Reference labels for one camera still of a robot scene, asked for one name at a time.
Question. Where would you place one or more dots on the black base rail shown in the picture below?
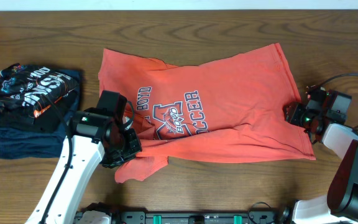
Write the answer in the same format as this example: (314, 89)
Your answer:
(179, 217)

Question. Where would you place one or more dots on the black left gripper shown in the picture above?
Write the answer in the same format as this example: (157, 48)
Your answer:
(129, 146)

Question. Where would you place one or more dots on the black printed folded t-shirt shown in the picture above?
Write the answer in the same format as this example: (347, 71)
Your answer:
(26, 92)

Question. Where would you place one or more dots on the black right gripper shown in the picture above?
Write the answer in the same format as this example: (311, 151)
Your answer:
(293, 116)

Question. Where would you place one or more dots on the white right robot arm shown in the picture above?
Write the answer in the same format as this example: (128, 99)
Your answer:
(323, 117)

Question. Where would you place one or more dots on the red soccer t-shirt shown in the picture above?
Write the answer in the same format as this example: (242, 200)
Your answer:
(225, 111)

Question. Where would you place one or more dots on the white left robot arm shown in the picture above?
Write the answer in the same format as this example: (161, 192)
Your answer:
(99, 136)

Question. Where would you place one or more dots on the navy folded t-shirt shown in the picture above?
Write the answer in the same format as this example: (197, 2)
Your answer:
(17, 144)

